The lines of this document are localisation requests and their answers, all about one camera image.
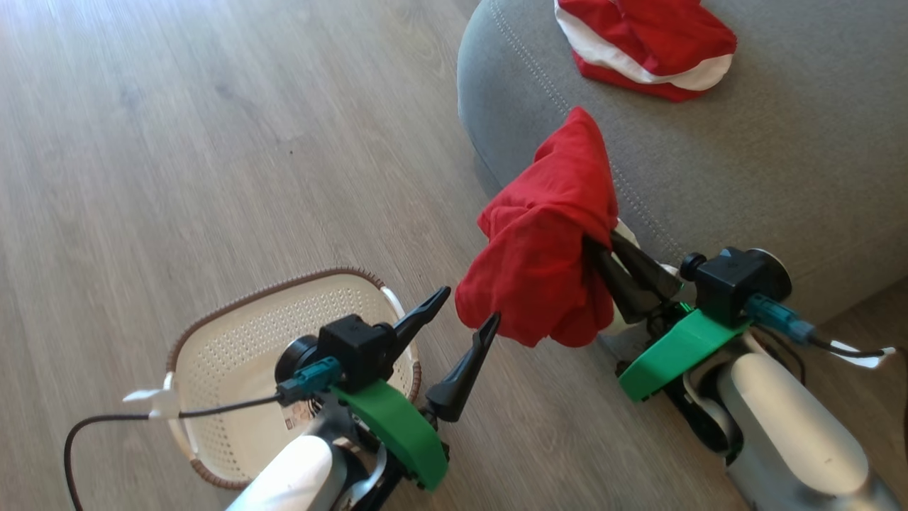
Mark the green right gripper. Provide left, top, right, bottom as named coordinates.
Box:
left=583, top=231, right=753, bottom=404

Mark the white laundry basket brown rim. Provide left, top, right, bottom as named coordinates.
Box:
left=165, top=268, right=423, bottom=490

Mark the black cable with teal connector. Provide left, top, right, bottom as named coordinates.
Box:
left=745, top=293, right=908, bottom=370
left=64, top=357, right=343, bottom=511

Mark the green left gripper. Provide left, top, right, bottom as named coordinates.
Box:
left=330, top=286, right=502, bottom=492

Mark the plain red garment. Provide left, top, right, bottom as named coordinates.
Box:
left=455, top=106, right=620, bottom=348

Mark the grey fabric sofa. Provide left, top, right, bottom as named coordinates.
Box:
left=458, top=0, right=908, bottom=356

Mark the red garment with white trim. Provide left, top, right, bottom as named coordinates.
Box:
left=554, top=0, right=738, bottom=103

